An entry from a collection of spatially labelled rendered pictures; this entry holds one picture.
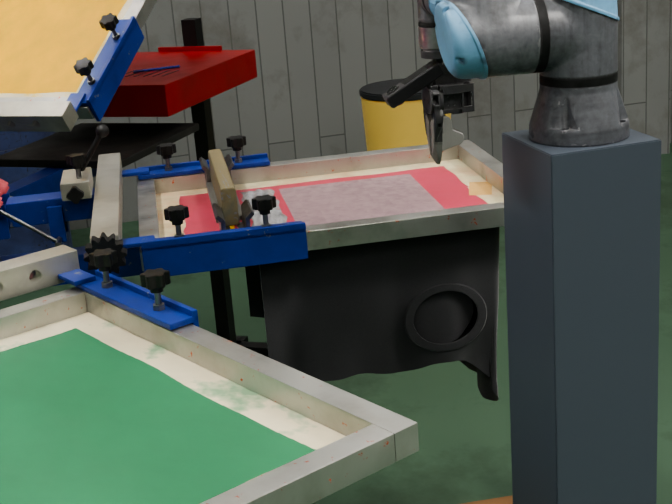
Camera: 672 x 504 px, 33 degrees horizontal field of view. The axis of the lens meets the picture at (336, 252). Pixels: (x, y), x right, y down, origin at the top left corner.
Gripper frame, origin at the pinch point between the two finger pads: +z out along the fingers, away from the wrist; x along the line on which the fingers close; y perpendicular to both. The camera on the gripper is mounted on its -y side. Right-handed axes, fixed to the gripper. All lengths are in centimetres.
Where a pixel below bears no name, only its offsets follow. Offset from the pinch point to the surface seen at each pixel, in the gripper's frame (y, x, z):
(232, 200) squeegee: -37.6, 9.1, 6.2
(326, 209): -17.6, 22.9, 14.2
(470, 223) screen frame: 5.9, -2.2, 13.0
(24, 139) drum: -105, 287, 45
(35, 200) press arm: -76, 24, 6
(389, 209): -5.5, 17.4, 14.2
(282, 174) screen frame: -23, 52, 13
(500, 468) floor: 33, 73, 110
